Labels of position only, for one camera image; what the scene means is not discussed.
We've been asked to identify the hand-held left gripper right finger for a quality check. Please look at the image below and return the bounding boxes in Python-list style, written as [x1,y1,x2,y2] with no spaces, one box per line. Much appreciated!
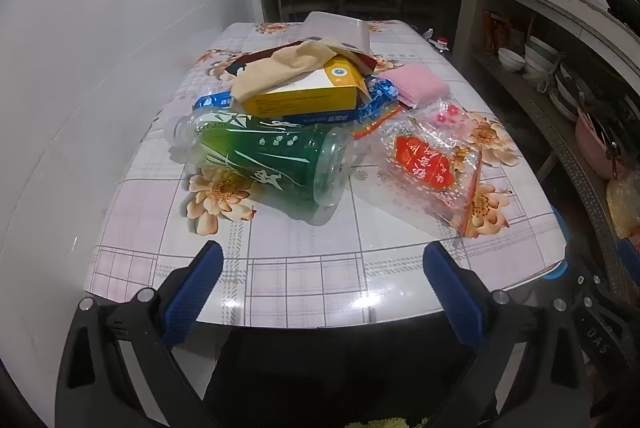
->
[422,240,593,428]

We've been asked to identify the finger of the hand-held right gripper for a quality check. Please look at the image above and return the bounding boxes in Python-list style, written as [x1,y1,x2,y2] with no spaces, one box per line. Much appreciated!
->
[575,238,640,309]

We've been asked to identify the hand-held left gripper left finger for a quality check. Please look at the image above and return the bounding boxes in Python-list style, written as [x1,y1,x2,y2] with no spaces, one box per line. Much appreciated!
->
[55,240,224,428]

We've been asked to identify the clear plastic bag red print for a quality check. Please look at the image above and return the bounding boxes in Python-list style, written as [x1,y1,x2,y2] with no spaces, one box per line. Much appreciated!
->
[350,100,486,239]

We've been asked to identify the green plastic bottle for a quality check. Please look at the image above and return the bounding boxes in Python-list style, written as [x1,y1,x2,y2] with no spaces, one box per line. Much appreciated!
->
[172,110,353,226]

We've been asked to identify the blue white toothpaste box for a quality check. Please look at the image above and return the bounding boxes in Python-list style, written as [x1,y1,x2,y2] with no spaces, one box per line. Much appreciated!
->
[192,75,401,129]

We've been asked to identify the pink sponge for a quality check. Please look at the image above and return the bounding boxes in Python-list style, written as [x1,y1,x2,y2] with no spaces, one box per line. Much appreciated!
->
[385,62,451,109]

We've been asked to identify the yellow cardboard box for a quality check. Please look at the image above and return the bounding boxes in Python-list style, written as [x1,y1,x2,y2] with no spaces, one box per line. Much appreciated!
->
[241,55,373,119]

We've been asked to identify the beige cloth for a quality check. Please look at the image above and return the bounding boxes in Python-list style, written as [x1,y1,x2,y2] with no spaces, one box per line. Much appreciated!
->
[232,36,346,103]

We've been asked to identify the red-brown box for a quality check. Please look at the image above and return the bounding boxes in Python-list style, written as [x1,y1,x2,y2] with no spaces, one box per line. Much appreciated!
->
[220,48,281,83]

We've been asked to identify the pale yellow bag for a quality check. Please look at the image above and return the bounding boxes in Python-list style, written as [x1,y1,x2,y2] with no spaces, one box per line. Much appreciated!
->
[606,173,640,239]

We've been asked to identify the floral tablecloth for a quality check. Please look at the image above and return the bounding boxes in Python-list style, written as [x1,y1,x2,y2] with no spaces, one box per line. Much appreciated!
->
[90,22,568,329]

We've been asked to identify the pink plastic basin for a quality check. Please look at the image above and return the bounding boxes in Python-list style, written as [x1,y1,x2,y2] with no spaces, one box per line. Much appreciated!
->
[575,108,626,181]

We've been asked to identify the stack of plates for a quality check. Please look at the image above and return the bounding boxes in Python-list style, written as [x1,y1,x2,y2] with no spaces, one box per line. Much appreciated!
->
[547,68,596,121]

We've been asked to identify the stack of white bowls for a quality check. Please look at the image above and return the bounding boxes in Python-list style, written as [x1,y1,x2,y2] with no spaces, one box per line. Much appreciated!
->
[524,36,561,76]

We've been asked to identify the white bowl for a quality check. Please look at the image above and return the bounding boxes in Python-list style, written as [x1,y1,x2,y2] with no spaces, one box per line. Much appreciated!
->
[498,48,526,72]

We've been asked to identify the red packets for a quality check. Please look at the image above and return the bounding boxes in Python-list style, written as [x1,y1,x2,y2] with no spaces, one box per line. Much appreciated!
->
[482,10,511,56]

